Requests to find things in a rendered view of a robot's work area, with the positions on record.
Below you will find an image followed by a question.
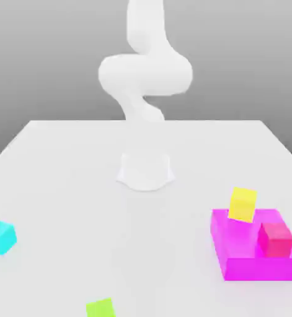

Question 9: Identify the small cyan cube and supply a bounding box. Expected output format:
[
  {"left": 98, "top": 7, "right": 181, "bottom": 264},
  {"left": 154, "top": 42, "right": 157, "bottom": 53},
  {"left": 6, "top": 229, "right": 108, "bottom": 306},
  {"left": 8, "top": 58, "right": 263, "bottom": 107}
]
[{"left": 0, "top": 220, "right": 18, "bottom": 256}]

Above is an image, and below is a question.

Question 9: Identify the small lime green cube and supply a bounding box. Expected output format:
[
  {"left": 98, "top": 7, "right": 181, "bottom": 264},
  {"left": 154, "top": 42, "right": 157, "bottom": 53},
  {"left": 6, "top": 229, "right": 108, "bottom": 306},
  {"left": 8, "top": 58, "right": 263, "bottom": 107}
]
[{"left": 86, "top": 297, "right": 117, "bottom": 317}]

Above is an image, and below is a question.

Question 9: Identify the small yellow cube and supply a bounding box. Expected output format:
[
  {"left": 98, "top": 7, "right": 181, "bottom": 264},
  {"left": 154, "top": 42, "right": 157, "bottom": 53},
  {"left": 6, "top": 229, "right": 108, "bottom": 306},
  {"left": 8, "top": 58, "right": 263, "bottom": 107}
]
[{"left": 228, "top": 187, "right": 258, "bottom": 224}]

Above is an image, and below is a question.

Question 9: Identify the large magenta box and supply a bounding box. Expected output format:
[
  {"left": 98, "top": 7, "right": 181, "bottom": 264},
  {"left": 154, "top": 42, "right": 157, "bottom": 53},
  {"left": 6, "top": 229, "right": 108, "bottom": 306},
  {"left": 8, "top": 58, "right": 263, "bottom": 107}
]
[{"left": 210, "top": 208, "right": 292, "bottom": 282}]

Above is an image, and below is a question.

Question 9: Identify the small red cube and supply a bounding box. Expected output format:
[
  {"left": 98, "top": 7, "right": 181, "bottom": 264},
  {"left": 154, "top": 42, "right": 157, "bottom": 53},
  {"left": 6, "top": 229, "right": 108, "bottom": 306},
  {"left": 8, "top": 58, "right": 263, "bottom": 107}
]
[{"left": 257, "top": 222, "right": 292, "bottom": 259}]

